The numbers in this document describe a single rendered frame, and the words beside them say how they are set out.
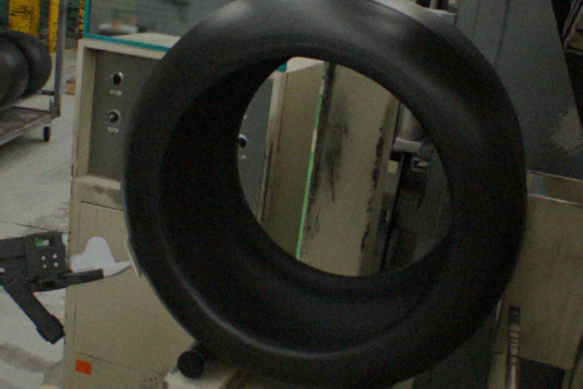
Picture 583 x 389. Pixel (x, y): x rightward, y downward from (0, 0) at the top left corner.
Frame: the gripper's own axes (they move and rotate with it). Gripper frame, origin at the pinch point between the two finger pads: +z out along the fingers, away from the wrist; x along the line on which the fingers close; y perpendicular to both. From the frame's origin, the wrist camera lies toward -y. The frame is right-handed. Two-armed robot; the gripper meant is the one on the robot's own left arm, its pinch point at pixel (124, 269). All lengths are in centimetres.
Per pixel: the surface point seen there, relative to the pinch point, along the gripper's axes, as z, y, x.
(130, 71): 20, 42, 76
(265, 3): 19.3, 33.9, -21.6
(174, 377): 5.9, -18.6, 3.5
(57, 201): 19, 11, 344
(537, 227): 66, -3, -14
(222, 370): 14.1, -19.4, 4.4
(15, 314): -15, -33, 210
